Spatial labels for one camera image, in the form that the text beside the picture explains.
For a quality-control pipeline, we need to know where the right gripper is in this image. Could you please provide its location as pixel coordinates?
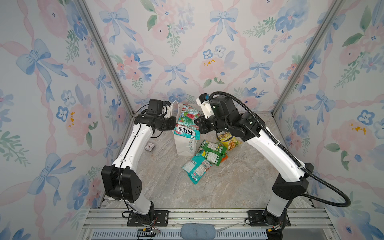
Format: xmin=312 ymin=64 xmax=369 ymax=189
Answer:
xmin=193 ymin=115 xmax=232 ymax=137

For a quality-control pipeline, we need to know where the green red Fox's bag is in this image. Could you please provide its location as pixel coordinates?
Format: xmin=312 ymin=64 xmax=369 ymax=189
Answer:
xmin=174 ymin=104 xmax=202 ymax=140

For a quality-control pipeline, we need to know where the white paper gift bag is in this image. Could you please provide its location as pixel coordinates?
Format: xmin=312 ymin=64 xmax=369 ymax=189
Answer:
xmin=171 ymin=101 xmax=197 ymax=156

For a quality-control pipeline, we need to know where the green Fox's candy bag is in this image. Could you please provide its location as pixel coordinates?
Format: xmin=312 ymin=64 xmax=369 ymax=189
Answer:
xmin=198 ymin=140 xmax=227 ymax=166

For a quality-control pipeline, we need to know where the teal candy bag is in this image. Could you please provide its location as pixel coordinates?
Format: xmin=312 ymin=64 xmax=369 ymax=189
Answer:
xmin=182 ymin=155 xmax=212 ymax=185

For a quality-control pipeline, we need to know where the orange green snack bag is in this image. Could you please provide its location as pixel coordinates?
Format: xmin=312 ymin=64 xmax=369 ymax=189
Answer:
xmin=221 ymin=153 xmax=228 ymax=163

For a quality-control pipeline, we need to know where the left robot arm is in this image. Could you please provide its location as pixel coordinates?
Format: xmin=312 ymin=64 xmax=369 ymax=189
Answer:
xmin=101 ymin=99 xmax=176 ymax=225

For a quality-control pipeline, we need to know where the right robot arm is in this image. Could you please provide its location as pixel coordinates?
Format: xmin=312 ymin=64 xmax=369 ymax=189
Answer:
xmin=195 ymin=94 xmax=314 ymax=226

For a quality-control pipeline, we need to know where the yellow corn chips bag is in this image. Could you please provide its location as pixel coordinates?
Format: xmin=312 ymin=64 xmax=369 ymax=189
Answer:
xmin=218 ymin=133 xmax=241 ymax=151

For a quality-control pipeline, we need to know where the small white alarm clock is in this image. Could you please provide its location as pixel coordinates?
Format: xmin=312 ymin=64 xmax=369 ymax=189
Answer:
xmin=145 ymin=143 xmax=156 ymax=152

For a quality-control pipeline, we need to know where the blue grey cloth pad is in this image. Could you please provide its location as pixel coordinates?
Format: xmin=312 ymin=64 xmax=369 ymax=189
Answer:
xmin=181 ymin=223 xmax=216 ymax=240

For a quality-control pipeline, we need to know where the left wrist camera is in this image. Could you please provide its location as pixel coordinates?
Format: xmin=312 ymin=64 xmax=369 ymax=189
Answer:
xmin=146 ymin=99 xmax=175 ymax=120

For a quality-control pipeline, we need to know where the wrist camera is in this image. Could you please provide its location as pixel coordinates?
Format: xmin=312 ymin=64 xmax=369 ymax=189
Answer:
xmin=196 ymin=93 xmax=214 ymax=119
xmin=146 ymin=99 xmax=175 ymax=120

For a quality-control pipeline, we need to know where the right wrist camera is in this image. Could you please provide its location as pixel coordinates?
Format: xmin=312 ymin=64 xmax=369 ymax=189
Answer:
xmin=196 ymin=93 xmax=214 ymax=119

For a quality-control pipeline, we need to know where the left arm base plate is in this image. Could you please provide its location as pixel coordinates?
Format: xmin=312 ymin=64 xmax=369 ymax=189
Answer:
xmin=127 ymin=210 xmax=170 ymax=227

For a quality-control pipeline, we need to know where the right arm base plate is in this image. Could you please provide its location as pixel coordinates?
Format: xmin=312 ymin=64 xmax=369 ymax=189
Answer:
xmin=245 ymin=209 xmax=291 ymax=228

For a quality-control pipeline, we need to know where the black corrugated cable conduit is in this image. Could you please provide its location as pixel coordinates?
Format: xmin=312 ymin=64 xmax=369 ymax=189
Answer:
xmin=209 ymin=91 xmax=352 ymax=208

